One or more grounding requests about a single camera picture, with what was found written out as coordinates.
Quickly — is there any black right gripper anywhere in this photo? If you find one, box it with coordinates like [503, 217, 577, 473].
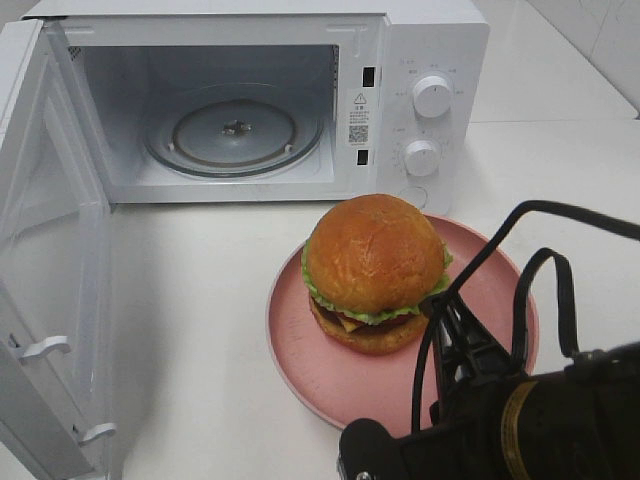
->
[338, 293, 520, 479]

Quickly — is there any burger with lettuce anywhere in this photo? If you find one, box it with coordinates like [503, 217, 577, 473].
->
[301, 194, 453, 355]

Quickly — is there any round white door button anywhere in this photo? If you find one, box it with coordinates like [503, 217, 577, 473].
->
[398, 186, 428, 211]

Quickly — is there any white microwave door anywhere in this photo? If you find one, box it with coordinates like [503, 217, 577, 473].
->
[1, 19, 116, 479]

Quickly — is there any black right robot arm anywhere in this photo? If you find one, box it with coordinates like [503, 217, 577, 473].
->
[338, 297, 639, 479]

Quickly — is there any lower white timer knob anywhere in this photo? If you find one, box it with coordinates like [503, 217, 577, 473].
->
[403, 140, 441, 177]

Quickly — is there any upper white power knob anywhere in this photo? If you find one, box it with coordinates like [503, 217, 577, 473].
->
[411, 73, 453, 119]

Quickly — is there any white microwave oven body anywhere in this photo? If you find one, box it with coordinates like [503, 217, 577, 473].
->
[26, 1, 490, 214]

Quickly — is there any glass microwave turntable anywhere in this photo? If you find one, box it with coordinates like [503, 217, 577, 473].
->
[144, 83, 325, 179]

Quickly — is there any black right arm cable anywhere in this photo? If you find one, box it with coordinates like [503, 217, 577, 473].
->
[410, 199, 640, 434]

